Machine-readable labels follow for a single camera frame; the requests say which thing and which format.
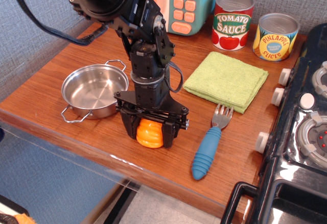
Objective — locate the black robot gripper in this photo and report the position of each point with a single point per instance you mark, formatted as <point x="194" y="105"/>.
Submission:
<point x="152" y="101"/>

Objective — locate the orange toy fruit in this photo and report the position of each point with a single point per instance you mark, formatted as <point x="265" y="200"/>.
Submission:
<point x="149" y="134"/>

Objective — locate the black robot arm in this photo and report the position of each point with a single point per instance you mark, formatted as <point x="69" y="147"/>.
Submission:
<point x="141" y="26"/>

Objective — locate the green folded cloth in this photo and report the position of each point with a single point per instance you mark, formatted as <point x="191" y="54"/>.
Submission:
<point x="225" y="80"/>

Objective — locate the white stove knob lower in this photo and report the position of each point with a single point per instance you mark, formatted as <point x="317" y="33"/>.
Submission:
<point x="261" y="142"/>

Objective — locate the white stove knob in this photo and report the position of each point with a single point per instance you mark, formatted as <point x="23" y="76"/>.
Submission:
<point x="261" y="142"/>
<point x="284" y="76"/>
<point x="277" y="96"/>

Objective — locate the toy microwave teal and peach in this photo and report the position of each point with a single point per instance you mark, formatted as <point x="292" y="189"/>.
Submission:
<point x="185" y="17"/>

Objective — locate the white stove knob middle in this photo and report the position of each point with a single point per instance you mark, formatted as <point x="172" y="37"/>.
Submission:
<point x="277" y="96"/>

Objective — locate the tomato sauce can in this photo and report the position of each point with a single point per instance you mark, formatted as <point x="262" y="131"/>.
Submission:
<point x="231" y="23"/>

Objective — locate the white stove knob upper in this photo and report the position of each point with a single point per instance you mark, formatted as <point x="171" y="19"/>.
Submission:
<point x="284" y="76"/>

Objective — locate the pineapple slices can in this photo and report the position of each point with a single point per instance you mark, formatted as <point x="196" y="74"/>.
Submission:
<point x="275" y="36"/>

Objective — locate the black toy stove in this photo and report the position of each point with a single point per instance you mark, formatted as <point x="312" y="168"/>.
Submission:
<point x="292" y="185"/>

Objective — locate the silver pot with handles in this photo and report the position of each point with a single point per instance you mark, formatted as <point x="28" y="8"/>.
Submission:
<point x="89" y="91"/>

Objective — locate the blue handled fork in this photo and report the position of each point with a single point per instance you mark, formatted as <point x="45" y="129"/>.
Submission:
<point x="205" y="154"/>

